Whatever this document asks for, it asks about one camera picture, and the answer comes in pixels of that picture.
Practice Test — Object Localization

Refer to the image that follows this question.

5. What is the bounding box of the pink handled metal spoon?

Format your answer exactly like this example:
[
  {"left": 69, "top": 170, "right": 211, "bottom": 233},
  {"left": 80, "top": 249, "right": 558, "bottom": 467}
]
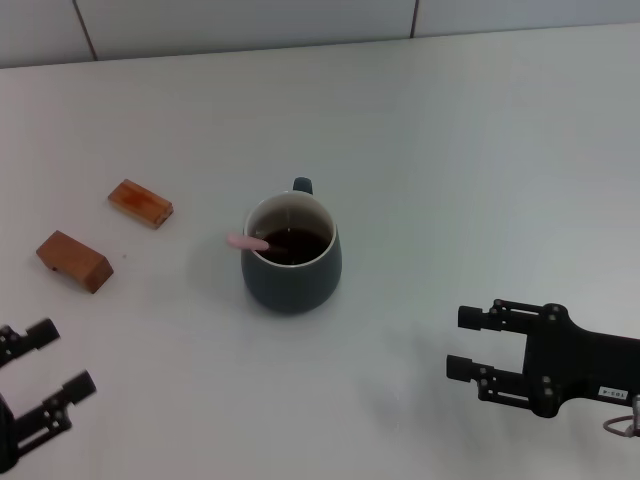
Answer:
[{"left": 225, "top": 232, "right": 289, "bottom": 254}]

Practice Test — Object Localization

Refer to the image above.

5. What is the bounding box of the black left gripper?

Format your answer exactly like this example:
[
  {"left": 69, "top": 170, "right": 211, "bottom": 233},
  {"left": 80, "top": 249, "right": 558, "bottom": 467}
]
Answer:
[{"left": 0, "top": 318, "right": 97, "bottom": 474}]

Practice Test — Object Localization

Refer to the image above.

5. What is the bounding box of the red-brown right gripper cable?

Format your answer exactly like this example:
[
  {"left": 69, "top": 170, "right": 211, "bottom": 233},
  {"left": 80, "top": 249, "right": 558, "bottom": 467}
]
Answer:
[{"left": 602, "top": 393, "right": 640, "bottom": 439}]

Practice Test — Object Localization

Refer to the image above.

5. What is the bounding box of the dark coffee liquid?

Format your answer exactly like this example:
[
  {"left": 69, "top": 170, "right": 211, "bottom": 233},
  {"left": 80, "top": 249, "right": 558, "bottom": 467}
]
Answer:
[{"left": 254, "top": 227, "right": 332, "bottom": 266}]

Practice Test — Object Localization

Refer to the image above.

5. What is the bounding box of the grooved orange wooden block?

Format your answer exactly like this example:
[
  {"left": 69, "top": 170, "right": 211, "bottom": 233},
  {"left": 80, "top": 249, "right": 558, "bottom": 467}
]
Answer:
[{"left": 107, "top": 177, "right": 175, "bottom": 230}]

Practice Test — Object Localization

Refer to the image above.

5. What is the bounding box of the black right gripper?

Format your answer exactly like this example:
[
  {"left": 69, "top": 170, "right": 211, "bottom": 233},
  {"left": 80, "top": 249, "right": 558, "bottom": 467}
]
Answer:
[{"left": 445, "top": 298, "right": 640, "bottom": 419}]

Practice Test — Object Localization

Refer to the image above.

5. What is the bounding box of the grey ceramic cup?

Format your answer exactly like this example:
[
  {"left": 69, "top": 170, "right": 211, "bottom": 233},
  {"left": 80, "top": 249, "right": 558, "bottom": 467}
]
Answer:
[{"left": 240, "top": 175, "right": 344, "bottom": 315}]

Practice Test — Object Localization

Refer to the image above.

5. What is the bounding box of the plain brown wooden block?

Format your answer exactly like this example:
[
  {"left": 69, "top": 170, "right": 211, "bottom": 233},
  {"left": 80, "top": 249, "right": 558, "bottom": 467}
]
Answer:
[{"left": 35, "top": 229, "right": 115, "bottom": 295}]

